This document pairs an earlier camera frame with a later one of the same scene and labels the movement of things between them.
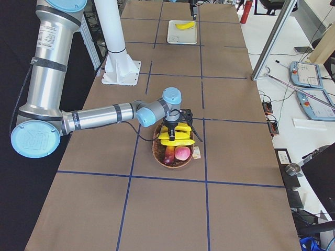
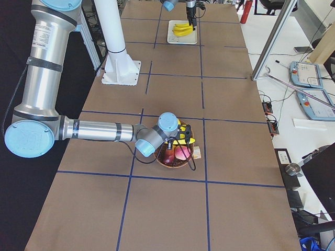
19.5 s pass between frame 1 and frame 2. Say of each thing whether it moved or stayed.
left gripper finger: moved
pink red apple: stayed
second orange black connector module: stayed
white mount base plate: stayed
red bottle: stayed
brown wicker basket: stayed
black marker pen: stayed
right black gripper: moved
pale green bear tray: stayed
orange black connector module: stayed
